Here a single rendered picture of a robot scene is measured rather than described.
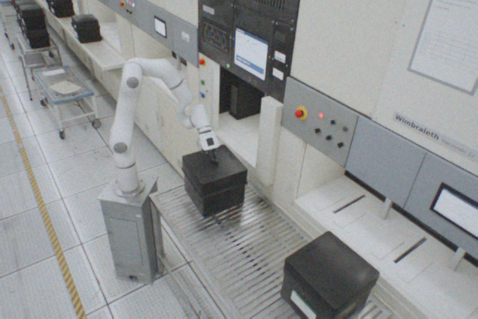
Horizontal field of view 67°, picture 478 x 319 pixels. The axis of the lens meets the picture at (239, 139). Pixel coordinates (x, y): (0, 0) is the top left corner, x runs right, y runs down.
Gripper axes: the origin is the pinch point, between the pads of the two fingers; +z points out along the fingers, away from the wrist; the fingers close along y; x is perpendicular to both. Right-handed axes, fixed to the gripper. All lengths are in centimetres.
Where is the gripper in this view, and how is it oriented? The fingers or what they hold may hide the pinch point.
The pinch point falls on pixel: (213, 158)
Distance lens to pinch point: 205.3
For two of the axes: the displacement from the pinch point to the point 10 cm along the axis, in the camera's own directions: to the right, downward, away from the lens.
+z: 3.2, 9.4, -1.1
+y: 8.6, -2.4, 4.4
